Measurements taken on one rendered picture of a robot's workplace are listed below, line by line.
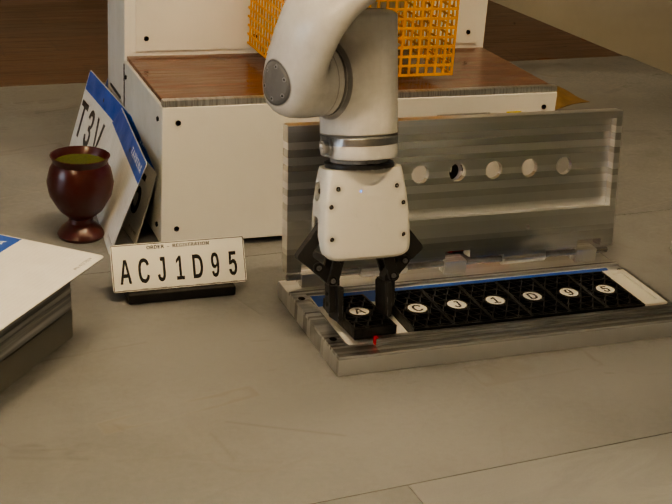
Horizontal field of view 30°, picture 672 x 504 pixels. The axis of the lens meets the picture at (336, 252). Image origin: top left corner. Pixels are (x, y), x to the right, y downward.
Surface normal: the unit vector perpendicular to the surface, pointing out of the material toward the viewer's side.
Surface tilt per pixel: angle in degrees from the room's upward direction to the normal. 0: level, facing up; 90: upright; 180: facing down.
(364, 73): 73
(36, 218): 0
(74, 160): 0
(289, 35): 81
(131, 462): 0
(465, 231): 83
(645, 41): 90
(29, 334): 90
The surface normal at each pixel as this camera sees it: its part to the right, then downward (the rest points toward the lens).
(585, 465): 0.07, -0.92
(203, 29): 0.35, 0.38
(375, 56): 0.45, 0.16
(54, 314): 0.94, 0.18
